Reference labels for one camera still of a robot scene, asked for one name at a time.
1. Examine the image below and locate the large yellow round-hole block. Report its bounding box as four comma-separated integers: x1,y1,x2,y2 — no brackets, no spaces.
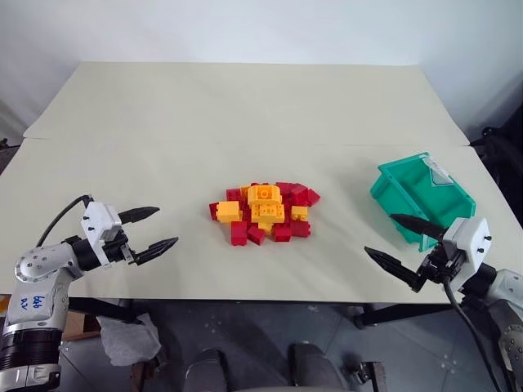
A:
246,184,284,206

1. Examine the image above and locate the green plastic bin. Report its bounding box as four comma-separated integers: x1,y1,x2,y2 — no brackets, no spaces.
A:
369,151,477,252

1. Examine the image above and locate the clear label plate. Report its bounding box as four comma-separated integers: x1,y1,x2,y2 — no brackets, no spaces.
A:
426,158,455,188

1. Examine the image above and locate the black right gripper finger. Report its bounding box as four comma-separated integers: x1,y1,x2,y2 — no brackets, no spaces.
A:
389,212,446,243
364,245,427,294

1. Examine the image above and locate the white crumpled cloth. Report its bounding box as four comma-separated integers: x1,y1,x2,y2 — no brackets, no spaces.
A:
96,313,163,368

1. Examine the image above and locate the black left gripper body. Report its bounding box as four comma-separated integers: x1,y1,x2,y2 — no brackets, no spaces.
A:
101,229,136,269

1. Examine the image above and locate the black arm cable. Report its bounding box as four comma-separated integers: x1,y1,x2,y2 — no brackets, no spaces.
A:
35,194,92,249
443,273,504,392

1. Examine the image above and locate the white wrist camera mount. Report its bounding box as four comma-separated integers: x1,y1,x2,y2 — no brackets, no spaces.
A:
440,216,490,283
79,200,123,270

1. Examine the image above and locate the black caster wheel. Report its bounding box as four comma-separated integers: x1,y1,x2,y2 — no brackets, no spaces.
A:
351,360,386,385

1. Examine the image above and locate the black table frame bar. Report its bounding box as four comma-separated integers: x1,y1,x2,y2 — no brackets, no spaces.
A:
68,297,145,326
352,304,453,330

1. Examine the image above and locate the black bag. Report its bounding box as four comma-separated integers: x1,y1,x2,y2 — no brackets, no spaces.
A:
468,96,523,232

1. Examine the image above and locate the brown cardboard box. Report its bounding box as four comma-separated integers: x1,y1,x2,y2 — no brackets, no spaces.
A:
60,309,102,341

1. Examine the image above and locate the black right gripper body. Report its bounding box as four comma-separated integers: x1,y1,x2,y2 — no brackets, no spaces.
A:
418,240,467,285

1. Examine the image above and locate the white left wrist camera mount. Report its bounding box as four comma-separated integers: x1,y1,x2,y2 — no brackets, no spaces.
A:
79,200,123,270

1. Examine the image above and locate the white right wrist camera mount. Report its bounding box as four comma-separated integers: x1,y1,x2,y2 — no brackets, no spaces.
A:
440,216,490,283

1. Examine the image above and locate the dark rounded shape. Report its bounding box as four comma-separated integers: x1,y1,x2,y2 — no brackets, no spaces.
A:
183,347,229,392

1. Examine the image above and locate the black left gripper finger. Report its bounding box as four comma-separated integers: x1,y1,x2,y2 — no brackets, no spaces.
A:
134,236,180,267
118,206,161,225

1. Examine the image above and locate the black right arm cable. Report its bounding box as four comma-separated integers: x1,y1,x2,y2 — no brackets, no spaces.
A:
443,273,504,392

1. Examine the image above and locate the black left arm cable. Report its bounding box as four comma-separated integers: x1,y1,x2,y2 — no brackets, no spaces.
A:
35,194,92,249

